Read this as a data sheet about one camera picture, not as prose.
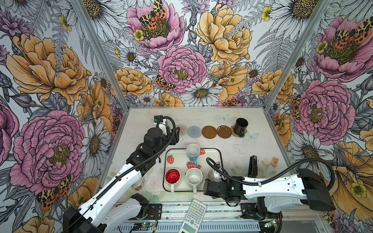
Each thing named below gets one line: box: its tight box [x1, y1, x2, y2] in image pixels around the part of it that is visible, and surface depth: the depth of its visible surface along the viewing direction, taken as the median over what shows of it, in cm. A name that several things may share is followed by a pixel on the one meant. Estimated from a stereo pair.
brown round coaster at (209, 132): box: [201, 125, 218, 139], surface depth 108 cm
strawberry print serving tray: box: [162, 148, 223, 195], surface depth 87 cm
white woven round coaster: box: [175, 123, 188, 137], surface depth 110 cm
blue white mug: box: [186, 143, 201, 166], surface depth 89 cm
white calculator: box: [178, 198, 208, 233], surface depth 73 cm
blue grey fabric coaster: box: [186, 125, 203, 139], surface depth 108 cm
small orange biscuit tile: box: [270, 156, 280, 168], surface depth 93 cm
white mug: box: [185, 167, 204, 195], surface depth 80 cm
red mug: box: [165, 167, 182, 193], surface depth 81 cm
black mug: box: [233, 117, 249, 138], surface depth 102 cm
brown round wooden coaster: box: [216, 125, 233, 139], surface depth 108 cm
